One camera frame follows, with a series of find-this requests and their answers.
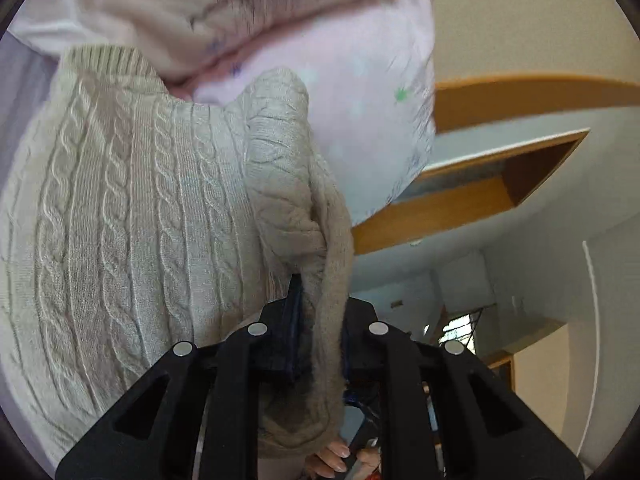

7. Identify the beige cable-knit sweater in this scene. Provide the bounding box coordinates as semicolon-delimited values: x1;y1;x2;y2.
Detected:
1;46;354;464

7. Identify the person's right hand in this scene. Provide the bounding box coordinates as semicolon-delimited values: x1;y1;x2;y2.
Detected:
304;437;381;480

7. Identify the wooden headboard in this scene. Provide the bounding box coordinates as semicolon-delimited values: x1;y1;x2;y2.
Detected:
352;74;639;255

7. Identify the right pink floral pillow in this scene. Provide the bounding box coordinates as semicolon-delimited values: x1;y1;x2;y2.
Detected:
171;0;436;224

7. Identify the pink floral pillow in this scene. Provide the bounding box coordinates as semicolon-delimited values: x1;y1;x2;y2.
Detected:
9;0;352;80
171;0;436;224

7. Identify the left pink floral pillow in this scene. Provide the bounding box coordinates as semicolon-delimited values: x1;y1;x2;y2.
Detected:
9;0;352;80

